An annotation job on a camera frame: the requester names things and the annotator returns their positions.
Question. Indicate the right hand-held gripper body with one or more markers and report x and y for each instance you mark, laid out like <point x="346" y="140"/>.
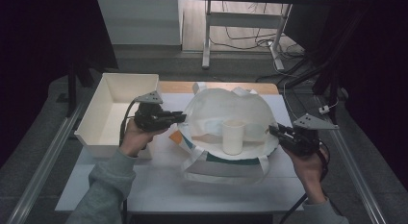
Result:
<point x="304" y="140"/>

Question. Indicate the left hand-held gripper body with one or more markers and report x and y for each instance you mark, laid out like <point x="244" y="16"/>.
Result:
<point x="149" y="119"/>

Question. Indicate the white plastic bin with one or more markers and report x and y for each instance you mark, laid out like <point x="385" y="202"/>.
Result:
<point x="106" y="134"/>

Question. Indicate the white cup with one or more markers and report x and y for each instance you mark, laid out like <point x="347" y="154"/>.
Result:
<point x="233" y="137"/>

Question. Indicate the white tote bag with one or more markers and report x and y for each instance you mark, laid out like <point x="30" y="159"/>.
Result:
<point x="224" y="108"/>

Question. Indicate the person's left hand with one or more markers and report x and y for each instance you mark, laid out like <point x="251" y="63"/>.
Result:
<point x="133" y="139"/>

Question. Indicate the person's right hand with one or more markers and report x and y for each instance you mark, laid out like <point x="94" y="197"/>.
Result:
<point x="309" y="172"/>

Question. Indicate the small white adapter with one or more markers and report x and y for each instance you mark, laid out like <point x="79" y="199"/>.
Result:
<point x="324" y="109"/>

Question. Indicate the black stand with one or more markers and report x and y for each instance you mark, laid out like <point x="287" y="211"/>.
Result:
<point x="324" y="76"/>
<point x="72" y="89"/>

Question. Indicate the white cabinet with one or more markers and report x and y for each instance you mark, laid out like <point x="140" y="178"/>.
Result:
<point x="141" y="22"/>

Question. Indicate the aluminium rail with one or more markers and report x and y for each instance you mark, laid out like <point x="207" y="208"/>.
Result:
<point x="41" y="163"/>
<point x="352" y="172"/>

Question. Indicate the white desk frame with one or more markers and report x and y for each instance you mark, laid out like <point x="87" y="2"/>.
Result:
<point x="240" y="19"/>

